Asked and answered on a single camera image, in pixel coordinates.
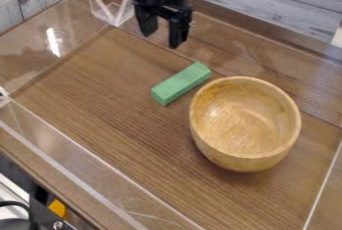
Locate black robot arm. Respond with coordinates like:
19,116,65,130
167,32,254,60
132,0,194,49

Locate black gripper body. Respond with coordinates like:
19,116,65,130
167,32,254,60
129,0,195,25

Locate clear acrylic tray wall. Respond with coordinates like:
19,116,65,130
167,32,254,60
0,87,204,230

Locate green rectangular block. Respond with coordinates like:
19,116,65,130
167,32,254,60
151,62,211,106

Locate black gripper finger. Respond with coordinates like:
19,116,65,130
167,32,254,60
168,16,192,49
135,4,159,37

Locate brown wooden bowl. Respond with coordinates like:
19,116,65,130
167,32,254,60
190,76,302,173

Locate yellow and black device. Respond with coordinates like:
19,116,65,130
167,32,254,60
32,186,95,230

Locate black cable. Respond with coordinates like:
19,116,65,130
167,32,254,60
0,201,37,230

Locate clear acrylic corner bracket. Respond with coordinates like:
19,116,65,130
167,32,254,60
88,0,135,27

